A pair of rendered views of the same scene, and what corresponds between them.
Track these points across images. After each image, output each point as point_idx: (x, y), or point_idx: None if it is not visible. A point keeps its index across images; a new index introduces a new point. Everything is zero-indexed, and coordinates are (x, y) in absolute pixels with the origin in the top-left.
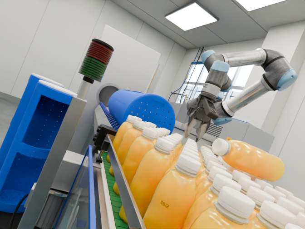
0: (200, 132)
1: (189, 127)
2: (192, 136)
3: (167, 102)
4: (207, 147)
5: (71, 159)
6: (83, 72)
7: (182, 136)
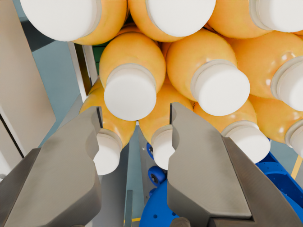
0: (89, 138)
1: (200, 130)
2: None
3: None
4: (2, 142)
5: None
6: None
7: (213, 75)
